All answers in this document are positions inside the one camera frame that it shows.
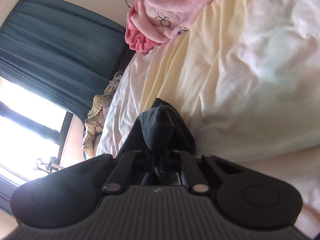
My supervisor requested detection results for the beige quilted jacket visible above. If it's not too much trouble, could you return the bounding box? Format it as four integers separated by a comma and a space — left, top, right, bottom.
82, 72, 122, 159

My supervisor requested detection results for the left blue curtain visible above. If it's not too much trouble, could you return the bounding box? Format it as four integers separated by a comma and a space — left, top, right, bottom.
0, 173, 28, 215

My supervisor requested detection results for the pastel bed sheet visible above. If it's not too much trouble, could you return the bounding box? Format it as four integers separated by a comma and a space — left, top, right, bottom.
97, 0, 319, 237

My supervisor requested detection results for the pink fleece blanket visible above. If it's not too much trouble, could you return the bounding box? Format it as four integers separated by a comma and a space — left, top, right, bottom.
125, 0, 213, 53

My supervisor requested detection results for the dark framed window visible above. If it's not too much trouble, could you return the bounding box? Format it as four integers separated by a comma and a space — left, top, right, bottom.
1, 78, 73, 180

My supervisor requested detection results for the right blue curtain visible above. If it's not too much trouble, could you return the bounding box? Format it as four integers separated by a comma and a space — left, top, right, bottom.
1, 0, 126, 120

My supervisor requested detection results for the blue curtain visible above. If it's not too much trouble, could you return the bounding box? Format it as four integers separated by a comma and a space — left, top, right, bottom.
0, 173, 28, 215
1, 0, 126, 120

